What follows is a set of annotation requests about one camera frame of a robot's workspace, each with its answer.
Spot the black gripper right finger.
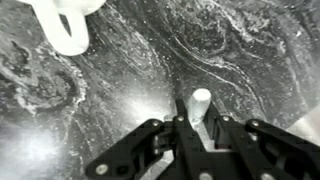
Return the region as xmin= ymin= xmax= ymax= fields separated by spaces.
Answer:
xmin=204 ymin=103 xmax=320 ymax=180

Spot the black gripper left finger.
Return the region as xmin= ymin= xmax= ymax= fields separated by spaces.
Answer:
xmin=85 ymin=99 xmax=213 ymax=180

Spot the white marker orange cap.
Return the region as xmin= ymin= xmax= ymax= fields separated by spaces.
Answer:
xmin=187 ymin=88 xmax=211 ymax=128

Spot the white ceramic mug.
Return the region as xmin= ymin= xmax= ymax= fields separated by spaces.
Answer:
xmin=18 ymin=0 xmax=106 ymax=56

